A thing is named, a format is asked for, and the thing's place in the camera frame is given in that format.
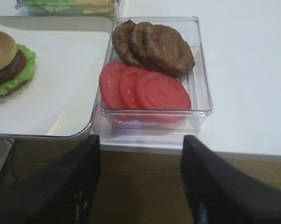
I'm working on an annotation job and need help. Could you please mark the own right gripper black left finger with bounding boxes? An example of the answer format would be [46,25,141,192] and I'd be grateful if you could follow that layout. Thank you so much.
[0,135,101,224]

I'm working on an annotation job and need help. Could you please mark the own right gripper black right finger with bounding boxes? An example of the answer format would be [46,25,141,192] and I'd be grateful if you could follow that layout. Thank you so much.
[180,135,281,224]

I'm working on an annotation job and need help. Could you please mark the sesame top bun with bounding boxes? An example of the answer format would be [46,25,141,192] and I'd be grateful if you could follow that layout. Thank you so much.
[0,31,18,71]

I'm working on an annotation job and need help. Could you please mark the clear box with lettuce cheese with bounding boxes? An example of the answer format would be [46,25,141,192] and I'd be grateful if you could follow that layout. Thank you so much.
[15,0,121,17]

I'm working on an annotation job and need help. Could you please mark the yellow cheese slice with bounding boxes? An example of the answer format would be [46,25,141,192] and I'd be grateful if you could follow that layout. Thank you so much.
[70,0,117,14]

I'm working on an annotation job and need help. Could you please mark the silver metal tray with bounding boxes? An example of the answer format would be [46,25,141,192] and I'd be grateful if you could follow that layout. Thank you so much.
[0,16,113,139]

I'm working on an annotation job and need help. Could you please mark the white parchment paper sheet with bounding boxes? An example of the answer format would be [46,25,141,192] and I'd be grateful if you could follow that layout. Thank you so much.
[0,27,110,135]

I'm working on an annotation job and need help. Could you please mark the left red tomato slice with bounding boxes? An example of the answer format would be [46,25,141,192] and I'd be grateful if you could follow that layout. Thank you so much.
[100,61,128,109]

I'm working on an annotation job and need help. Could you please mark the bottom bun under lettuce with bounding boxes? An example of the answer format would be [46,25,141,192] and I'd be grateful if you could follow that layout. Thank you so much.
[0,77,32,97]

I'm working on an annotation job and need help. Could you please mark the green lettuce leaf under patty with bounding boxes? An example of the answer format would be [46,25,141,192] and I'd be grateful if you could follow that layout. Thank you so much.
[0,43,36,98]

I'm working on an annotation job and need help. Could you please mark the right red tomato slice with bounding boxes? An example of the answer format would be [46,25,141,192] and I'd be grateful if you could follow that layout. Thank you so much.
[136,71,191,110]

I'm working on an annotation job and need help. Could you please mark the clear box with patties tomatoes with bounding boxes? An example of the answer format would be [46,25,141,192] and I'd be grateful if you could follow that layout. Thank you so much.
[99,16,213,133]

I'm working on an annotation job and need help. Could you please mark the middle red tomato slice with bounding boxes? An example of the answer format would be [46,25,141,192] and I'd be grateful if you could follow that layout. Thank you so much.
[119,67,148,109]

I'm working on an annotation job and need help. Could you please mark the red tomato slice in burger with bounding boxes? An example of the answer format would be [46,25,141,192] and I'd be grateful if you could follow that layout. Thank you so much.
[1,49,27,81]

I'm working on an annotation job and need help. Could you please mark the brown burger patty on lettuce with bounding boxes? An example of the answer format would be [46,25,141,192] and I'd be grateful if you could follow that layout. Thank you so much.
[0,49,27,84]

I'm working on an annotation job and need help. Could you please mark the right brown patty in box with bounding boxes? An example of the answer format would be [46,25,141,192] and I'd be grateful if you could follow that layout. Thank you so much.
[142,25,195,77]

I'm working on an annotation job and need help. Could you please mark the brown patty in box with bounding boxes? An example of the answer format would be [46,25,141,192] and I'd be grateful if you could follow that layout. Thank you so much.
[142,25,195,77]
[129,22,154,70]
[112,20,143,68]

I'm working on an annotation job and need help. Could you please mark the left brown patty in box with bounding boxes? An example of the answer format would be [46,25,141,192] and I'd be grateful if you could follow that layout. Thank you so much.
[112,20,143,68]

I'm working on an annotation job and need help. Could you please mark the middle brown patty in box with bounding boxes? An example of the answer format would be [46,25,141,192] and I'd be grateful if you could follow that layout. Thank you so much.
[129,22,154,70]

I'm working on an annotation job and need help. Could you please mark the green lettuce leaf in box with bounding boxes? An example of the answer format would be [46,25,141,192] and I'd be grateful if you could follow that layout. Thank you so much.
[16,0,71,14]

